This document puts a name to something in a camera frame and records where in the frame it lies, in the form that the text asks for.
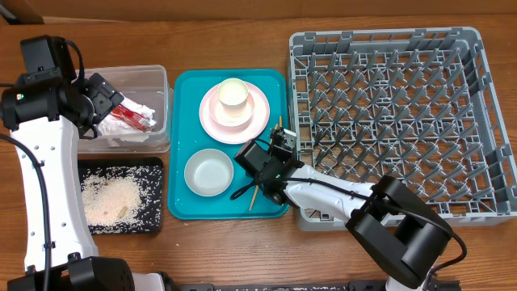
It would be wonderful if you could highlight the red ketchup packet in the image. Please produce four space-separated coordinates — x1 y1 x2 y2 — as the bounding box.
111 105 154 132

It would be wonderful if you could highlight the white napkin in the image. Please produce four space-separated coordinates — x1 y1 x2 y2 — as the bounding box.
98 98 157 142

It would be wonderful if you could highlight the grey bowl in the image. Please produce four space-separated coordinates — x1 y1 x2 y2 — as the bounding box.
184 149 234 197

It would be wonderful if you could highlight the white rice pile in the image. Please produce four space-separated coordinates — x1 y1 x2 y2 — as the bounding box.
80 165 162 234

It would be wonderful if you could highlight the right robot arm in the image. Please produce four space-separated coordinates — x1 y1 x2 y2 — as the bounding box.
256 128 453 290

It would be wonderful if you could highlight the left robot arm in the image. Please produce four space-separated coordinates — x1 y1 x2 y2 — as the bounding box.
1 74 135 290

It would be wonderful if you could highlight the grey dishwasher rack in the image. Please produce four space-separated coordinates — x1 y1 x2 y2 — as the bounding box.
288 27 516 226

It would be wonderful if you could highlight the clear plastic bin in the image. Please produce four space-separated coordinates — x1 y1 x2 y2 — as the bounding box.
78 65 174 154

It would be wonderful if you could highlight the large pink plate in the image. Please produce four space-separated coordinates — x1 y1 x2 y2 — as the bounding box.
199 82 270 145

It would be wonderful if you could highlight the pale green cup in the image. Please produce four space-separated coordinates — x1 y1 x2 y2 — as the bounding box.
217 78 249 116

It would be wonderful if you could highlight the small pink saucer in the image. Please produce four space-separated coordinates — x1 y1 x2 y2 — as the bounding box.
208 93 254 128

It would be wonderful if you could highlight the teal plastic tray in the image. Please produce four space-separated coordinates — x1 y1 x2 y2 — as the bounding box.
167 69 289 220

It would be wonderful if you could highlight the black plastic tray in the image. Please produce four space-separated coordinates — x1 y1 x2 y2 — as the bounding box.
77 156 165 235

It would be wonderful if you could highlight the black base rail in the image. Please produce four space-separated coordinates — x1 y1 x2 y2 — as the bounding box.
173 279 461 291

